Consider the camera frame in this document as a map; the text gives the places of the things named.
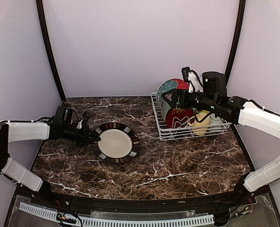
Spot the white wire dish rack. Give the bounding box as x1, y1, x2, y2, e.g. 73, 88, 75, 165
150, 92, 231, 141

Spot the white slotted cable duct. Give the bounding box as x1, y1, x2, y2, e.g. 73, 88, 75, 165
18, 202, 215, 227

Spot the right black frame post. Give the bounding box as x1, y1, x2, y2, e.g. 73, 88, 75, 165
225, 0, 246, 85

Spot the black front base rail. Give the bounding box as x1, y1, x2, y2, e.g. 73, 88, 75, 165
14, 182, 271, 215

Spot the red teal flower plate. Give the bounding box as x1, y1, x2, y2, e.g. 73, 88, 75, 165
156, 78, 189, 107

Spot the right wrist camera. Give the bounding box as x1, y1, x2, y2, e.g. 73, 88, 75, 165
181, 67, 202, 93

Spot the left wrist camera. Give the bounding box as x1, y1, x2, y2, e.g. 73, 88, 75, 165
76, 111, 88, 129

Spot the pale green glass cup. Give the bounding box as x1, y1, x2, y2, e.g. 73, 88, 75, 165
209, 113, 222, 131

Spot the lime green cup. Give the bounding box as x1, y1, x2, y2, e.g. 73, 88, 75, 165
195, 109, 208, 118

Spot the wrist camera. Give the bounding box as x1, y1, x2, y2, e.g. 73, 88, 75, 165
76, 111, 88, 129
181, 67, 202, 93

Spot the striped rim cream plate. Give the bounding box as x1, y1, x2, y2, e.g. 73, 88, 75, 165
91, 122, 140, 164

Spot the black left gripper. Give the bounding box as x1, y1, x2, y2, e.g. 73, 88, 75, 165
62, 123, 100, 146

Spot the light teal flower plate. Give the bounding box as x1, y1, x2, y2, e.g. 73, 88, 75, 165
161, 100, 176, 122

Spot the small red flower plate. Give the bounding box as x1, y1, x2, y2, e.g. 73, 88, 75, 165
166, 108, 194, 129

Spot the pink dotted bowl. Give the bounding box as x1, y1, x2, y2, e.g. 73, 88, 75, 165
163, 98, 177, 108

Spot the pale yellow mug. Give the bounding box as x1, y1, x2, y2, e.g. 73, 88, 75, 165
187, 112, 210, 136

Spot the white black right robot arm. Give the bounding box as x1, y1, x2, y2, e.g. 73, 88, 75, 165
162, 71, 280, 205

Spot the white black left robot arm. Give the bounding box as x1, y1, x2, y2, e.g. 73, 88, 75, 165
0, 106, 101, 206

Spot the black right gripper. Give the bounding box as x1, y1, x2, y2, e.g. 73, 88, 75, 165
162, 87, 218, 112

